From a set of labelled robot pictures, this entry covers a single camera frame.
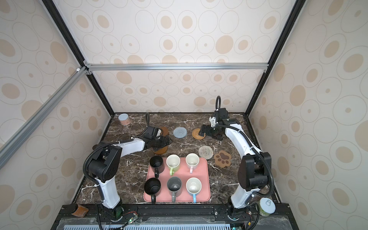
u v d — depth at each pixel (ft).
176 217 2.38
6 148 1.66
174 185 2.67
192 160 2.86
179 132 3.51
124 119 3.58
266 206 2.36
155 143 2.74
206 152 3.18
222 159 3.08
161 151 3.17
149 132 2.59
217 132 2.40
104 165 1.65
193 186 2.67
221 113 2.32
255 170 1.51
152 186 2.66
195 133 3.55
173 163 2.94
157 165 2.89
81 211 2.29
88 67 2.95
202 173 2.87
